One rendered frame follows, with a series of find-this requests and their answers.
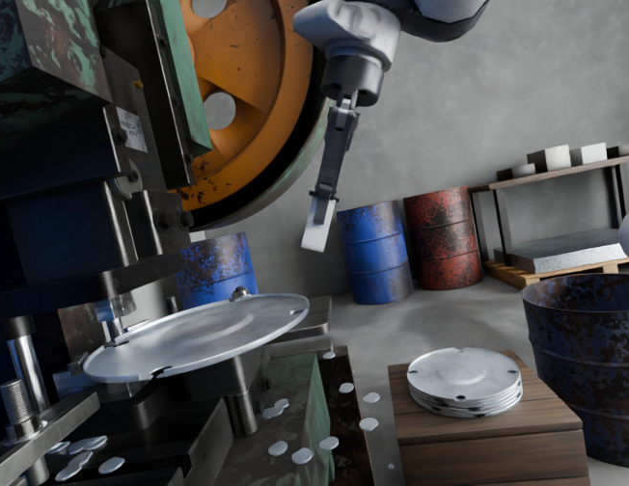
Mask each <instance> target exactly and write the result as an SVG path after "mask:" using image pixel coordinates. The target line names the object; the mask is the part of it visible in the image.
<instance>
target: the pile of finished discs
mask: <svg viewBox="0 0 629 486"><path fill-rule="evenodd" d="M464 348H465V349H461V350H459V349H455V348H448V349H442V350H437V351H433V352H430V353H427V354H425V355H423V356H421V357H419V358H418V359H417V360H415V361H414V362H413V363H412V364H410V365H409V367H408V372H407V380H408V383H409V390H410V392H411V395H412V397H413V398H414V400H415V401H416V402H417V403H418V404H420V405H421V406H422V407H424V408H426V409H427V410H428V411H431V412H433V413H436V414H439V415H443V416H447V417H453V418H463V419H474V418H477V417H478V416H475V415H480V414H482V415H480V416H481V417H482V418H484V417H490V416H494V415H497V414H499V413H502V412H504V411H507V410H508V409H510V408H512V407H513V406H514V405H516V404H517V403H518V402H519V400H520V399H521V397H522V394H523V387H522V383H521V375H520V372H519V368H518V365H517V364H516V363H515V362H514V361H513V360H512V359H510V358H508V357H507V356H505V355H502V354H500V353H497V352H494V351H490V350H486V349H480V348H470V347H464Z"/></svg>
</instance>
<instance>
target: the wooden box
mask: <svg viewBox="0 0 629 486"><path fill-rule="evenodd" d="M497 353H500V354H502V355H505V356H507V357H508V358H510V359H512V360H513V361H514V362H515V363H516V364H517V365H518V368H519V372H520V375H521V383H522V387H523V394H522V397H521V399H520V400H519V402H518V403H517V404H516V405H514V406H513V407H512V408H510V409H508V410H507V411H504V412H502V413H499V414H497V415H494V416H490V417H484V418H482V417H481V416H480V415H482V414H480V415H475V416H478V417H477V418H453V417H447V416H443V415H439V414H436V413H433V412H431V411H428V410H427V409H426V408H424V407H422V406H421V405H420V404H418V403H417V402H416V401H415V400H414V398H413V397H412V395H411V392H410V390H409V383H408V380H407V372H408V367H409V365H410V364H412V363H408V364H394V365H388V373H389V381H390V388H391V396H392V402H393V409H394V416H395V424H396V432H397V442H398V446H399V451H400V456H401V461H402V466H403V470H404V475H405V481H406V486H591V484H590V478H589V471H588V459H587V453H586V446H585V439H584V433H583V430H582V429H581V428H583V422H582V420H581V419H580V418H579V417H578V416H577V415H576V414H575V413H574V412H573V411H572V410H571V409H570V408H569V407H568V406H567V405H566V404H565V403H564V402H563V401H562V400H561V399H560V398H559V397H558V396H557V395H556V394H555V393H554V392H553V391H552V390H551V389H550V388H549V387H548V386H547V385H546V384H545V383H544V382H543V381H542V380H541V379H539V377H538V376H537V375H536V374H535V373H534V372H533V371H532V370H531V369H530V368H529V367H528V366H527V365H526V364H525V363H524V362H523V361H522V360H521V359H520V358H519V357H518V356H517V355H516V354H515V353H514V352H513V351H512V350H505V351H498V352H497Z"/></svg>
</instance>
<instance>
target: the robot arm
mask: <svg viewBox="0 0 629 486"><path fill-rule="evenodd" d="M489 1H490V0H322V1H320V2H317V3H315V4H312V5H311V6H308V7H306V8H304V9H302V10H301V11H299V12H297V13H296V14H295V15H294V18H293V22H292V26H293V28H294V30H295V32H296V33H298V34H299V35H300V36H302V37H303V38H305V39H306V40H307V41H309V42H310V43H312V44H313V45H315V46H316V47H317V48H319V49H320V50H321V51H324V54H325V58H327V59H328V61H327V62H326V65H325V69H324V73H323V77H322V81H321V86H320V88H321V91H322V92H323V94H324V95H326V96H327V97H328V98H330V99H332V100H336V101H337V104H336V106H333V107H331V106H330V107H329V111H328V115H327V121H328V122H327V127H326V132H325V136H324V141H325V147H324V152H323V155H322V160H321V165H320V169H319V174H318V178H317V183H316V184H315V187H314V188H315V189H314V191H311V190H310V193H309V195H310V196H313V198H312V203H311V207H310V211H309V215H308V220H307V224H306V227H305V231H304V236H303V240H302V244H301V247H302V248H305V249H309V250H313V251H317V252H321V253H322V252H323V251H324V247H325V242H326V238H327V234H328V230H329V227H330V223H331V219H332V214H333V210H334V206H335V203H338V202H339V200H340V198H336V194H337V190H338V189H337V185H338V181H339V177H340V173H341V169H342V162H343V159H344V154H345V153H346V152H347V151H349V149H350V146H351V142H352V138H353V134H354V132H355V131H356V129H357V125H358V122H359V119H360V115H361V114H360V113H356V112H355V108H356V107H359V106H362V107H370V106H372V105H374V104H375V103H376V102H377V101H378V99H379V96H380V92H381V87H382V83H383V79H384V73H385V72H387V71H388V70H390V68H391V66H392V63H393V60H394V57H395V53H396V50H397V43H398V40H399V36H400V32H401V31H403V32H405V33H407V34H409V35H411V36H414V37H418V38H421V39H424V40H428V41H433V42H448V41H453V40H457V39H459V38H460V37H462V36H463V35H465V34H466V33H467V32H469V31H470V30H471V29H473V28H474V27H475V26H476V24H477V22H478V21H479V18H480V17H481V15H482V13H483V12H484V10H485V8H486V6H487V5H488V3H489ZM618 242H619V245H620V247H621V249H622V251H623V253H624V254H626V255H627V256H628V257H629V213H628V214H627V215H626V216H625V217H624V219H623V221H622V223H621V226H620V228H619V230H618Z"/></svg>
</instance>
